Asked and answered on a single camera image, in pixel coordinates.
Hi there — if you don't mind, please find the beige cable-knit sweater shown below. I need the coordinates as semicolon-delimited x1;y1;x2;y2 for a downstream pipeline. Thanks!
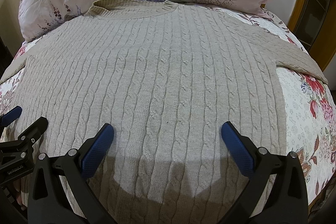
1;0;326;223

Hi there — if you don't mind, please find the white red floral bedspread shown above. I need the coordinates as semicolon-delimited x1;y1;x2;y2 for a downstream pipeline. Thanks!
1;5;335;206

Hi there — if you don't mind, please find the brown wooden door frame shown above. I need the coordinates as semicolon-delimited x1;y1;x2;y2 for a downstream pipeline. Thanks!
287;0;335;71

